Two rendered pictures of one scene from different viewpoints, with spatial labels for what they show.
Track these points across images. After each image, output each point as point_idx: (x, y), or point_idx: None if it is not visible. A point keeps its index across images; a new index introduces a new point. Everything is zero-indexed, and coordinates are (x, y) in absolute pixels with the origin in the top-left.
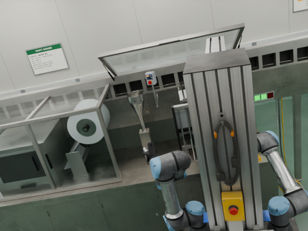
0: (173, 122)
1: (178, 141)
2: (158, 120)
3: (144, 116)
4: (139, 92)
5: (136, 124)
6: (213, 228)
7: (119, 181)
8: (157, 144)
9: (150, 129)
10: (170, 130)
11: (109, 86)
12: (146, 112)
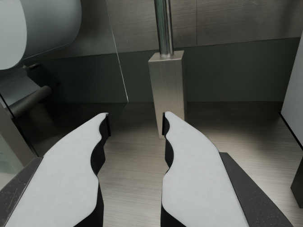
0: (252, 56)
1: (250, 108)
2: (212, 46)
3: (176, 27)
4: None
5: (153, 51)
6: None
7: None
8: (195, 105)
9: (185, 67)
10: (236, 77)
11: None
12: (183, 17)
